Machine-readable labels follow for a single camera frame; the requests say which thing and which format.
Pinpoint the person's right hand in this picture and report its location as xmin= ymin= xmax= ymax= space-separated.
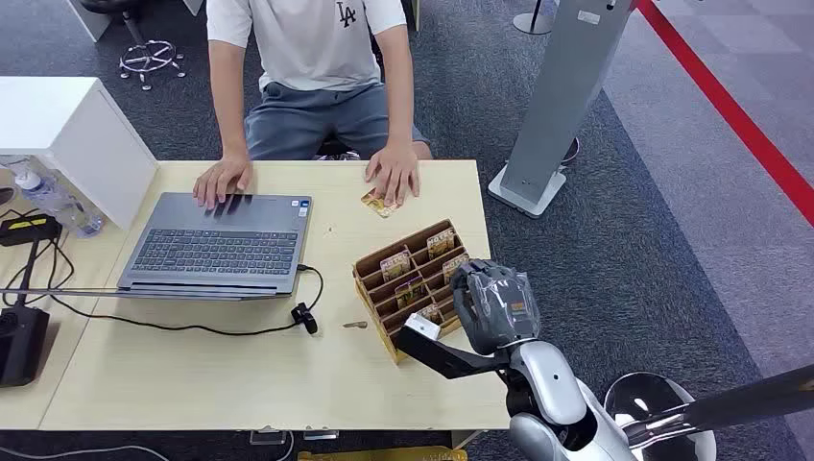
xmin=192 ymin=156 xmax=254 ymax=211

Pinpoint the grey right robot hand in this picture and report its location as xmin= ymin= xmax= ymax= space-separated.
xmin=449 ymin=258 xmax=542 ymax=356

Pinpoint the person's left hand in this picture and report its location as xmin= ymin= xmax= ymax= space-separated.
xmin=365 ymin=142 xmax=422 ymax=208

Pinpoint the wooden card holder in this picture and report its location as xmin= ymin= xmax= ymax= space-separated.
xmin=352 ymin=219 xmax=475 ymax=365

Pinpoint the person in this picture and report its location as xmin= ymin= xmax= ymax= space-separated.
xmin=192 ymin=0 xmax=434 ymax=211

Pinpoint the black stool seat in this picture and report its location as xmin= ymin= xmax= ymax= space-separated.
xmin=314 ymin=136 xmax=363 ymax=161

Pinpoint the grey laptop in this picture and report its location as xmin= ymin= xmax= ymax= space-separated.
xmin=116 ymin=192 xmax=314 ymax=302

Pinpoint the black clip microphone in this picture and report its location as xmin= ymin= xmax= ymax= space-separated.
xmin=290 ymin=302 xmax=320 ymax=336

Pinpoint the chrome robot dome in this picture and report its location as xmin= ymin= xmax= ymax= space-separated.
xmin=602 ymin=371 xmax=718 ymax=461

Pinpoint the clear plastic water bottle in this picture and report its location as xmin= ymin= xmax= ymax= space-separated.
xmin=0 ymin=154 xmax=105 ymax=240

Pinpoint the white cabinet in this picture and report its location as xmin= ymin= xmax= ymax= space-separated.
xmin=0 ymin=76 xmax=160 ymax=231

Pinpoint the black office chair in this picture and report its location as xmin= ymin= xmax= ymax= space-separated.
xmin=79 ymin=0 xmax=187 ymax=92

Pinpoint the grey kiosk stand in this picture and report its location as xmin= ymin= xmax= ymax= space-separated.
xmin=487 ymin=0 xmax=637 ymax=220

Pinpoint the yellow flat object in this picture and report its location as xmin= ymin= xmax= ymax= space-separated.
xmin=297 ymin=447 xmax=468 ymax=461

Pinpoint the thin grey rod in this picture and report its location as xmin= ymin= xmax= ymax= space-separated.
xmin=0 ymin=287 xmax=281 ymax=301

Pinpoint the round grey stand base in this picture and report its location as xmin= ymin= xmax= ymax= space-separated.
xmin=512 ymin=0 xmax=558 ymax=36

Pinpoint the black adapter with yellow label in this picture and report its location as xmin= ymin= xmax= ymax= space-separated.
xmin=0 ymin=213 xmax=63 ymax=248

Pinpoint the black device with pole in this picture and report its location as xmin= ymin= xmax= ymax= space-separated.
xmin=0 ymin=238 xmax=51 ymax=389

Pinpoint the dark glossy bar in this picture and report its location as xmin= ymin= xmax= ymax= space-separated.
xmin=619 ymin=363 xmax=814 ymax=447

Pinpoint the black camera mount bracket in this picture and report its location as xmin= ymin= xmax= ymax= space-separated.
xmin=395 ymin=326 xmax=514 ymax=381

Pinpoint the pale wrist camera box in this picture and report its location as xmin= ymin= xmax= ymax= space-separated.
xmin=404 ymin=312 xmax=443 ymax=342

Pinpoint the black cable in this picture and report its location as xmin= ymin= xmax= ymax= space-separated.
xmin=49 ymin=263 xmax=325 ymax=337

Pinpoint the white cable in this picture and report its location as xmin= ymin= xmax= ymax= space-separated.
xmin=0 ymin=443 xmax=170 ymax=461

